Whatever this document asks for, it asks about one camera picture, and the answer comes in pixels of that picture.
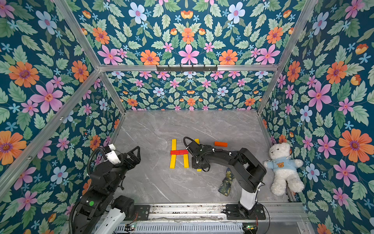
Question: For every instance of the camouflage cloth pouch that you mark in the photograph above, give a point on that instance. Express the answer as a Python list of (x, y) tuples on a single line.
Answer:
[(227, 182)]

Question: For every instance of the small red block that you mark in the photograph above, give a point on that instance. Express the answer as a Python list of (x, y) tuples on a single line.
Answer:
[(183, 152)]

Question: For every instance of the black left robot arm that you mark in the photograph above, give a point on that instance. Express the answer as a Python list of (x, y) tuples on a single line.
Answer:
[(98, 211)]

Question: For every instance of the yellow block of h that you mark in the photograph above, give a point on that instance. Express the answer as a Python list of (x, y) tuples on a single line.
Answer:
[(173, 145)]

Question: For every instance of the white teddy bear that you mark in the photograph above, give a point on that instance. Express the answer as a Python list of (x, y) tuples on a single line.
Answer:
[(285, 170)]

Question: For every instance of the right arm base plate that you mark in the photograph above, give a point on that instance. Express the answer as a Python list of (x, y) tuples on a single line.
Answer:
[(239, 212)]

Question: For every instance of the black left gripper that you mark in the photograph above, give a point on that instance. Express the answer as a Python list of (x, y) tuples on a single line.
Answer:
[(135, 160)]

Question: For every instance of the aluminium front rail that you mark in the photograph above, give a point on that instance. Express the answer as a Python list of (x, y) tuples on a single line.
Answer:
[(205, 212)]

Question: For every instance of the orange block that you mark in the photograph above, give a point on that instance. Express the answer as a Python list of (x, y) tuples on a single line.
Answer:
[(220, 144)]

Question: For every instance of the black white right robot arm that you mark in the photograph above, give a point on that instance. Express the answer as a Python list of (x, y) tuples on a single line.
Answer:
[(248, 171)]

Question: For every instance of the black hook rail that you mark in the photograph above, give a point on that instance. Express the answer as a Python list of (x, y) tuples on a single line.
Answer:
[(187, 68)]

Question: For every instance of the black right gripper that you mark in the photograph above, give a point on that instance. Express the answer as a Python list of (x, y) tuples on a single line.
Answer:
[(194, 149)]

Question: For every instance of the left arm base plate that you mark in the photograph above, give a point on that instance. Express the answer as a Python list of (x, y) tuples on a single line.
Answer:
[(140, 213)]

